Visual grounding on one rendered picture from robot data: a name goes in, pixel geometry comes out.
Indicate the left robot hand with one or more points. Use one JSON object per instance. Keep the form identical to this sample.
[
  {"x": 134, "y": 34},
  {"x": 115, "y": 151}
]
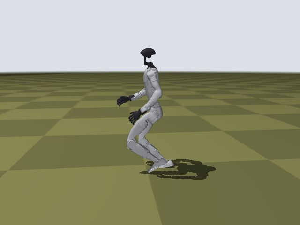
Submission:
[{"x": 135, "y": 115}]

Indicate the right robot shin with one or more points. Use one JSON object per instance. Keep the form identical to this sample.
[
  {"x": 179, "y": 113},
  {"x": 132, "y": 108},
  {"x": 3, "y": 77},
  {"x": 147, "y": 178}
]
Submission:
[{"x": 154, "y": 151}]

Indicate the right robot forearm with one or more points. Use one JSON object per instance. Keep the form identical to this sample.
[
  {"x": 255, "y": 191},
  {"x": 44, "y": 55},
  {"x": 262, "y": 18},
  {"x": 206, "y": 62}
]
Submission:
[{"x": 139, "y": 95}]

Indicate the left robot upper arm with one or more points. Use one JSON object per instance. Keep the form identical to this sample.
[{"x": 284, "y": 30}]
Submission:
[{"x": 151, "y": 75}]

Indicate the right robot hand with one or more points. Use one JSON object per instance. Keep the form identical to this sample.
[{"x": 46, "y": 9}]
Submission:
[{"x": 124, "y": 99}]

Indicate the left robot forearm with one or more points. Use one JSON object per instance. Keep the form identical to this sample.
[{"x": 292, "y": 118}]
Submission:
[{"x": 151, "y": 102}]

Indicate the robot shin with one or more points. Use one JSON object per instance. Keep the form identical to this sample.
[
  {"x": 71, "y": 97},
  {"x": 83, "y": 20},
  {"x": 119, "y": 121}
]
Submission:
[
  {"x": 142, "y": 151},
  {"x": 154, "y": 151}
]

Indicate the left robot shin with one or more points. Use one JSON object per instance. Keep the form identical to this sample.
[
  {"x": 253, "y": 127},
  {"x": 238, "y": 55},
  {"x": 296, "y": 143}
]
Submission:
[{"x": 142, "y": 151}]

